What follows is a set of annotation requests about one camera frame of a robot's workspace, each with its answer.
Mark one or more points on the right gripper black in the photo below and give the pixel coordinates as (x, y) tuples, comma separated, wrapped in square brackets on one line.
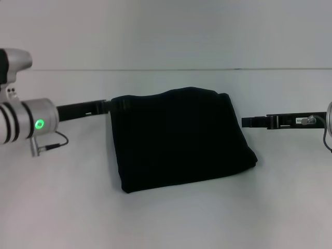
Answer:
[(298, 120)]

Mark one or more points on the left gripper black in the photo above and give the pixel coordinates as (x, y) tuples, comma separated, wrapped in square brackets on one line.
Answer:
[(77, 110)]

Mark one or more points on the black shirt with FREE print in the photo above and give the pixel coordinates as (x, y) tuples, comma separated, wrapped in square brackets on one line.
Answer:
[(176, 140)]

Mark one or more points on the left robot arm silver white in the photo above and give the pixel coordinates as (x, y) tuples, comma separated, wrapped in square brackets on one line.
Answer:
[(28, 122)]

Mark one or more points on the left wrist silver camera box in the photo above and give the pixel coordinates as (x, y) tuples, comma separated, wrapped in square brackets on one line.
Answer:
[(13, 64)]

